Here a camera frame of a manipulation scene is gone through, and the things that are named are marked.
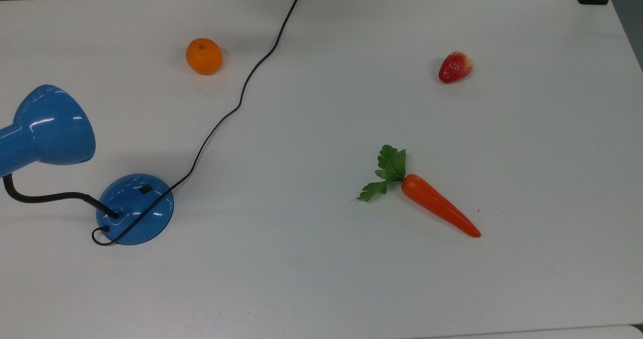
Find blue desk lamp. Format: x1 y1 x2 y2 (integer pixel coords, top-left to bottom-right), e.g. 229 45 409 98
0 84 175 246

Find orange toy carrot green leaves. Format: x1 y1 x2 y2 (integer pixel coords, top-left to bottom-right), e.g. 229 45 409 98
357 145 482 239

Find orange tangerine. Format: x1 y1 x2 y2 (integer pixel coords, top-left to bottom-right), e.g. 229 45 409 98
185 38 223 76

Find red toy strawberry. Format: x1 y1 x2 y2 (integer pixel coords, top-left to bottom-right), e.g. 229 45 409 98
438 51 474 84

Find black lamp power cable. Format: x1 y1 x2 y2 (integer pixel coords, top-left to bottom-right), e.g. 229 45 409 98
91 0 303 247

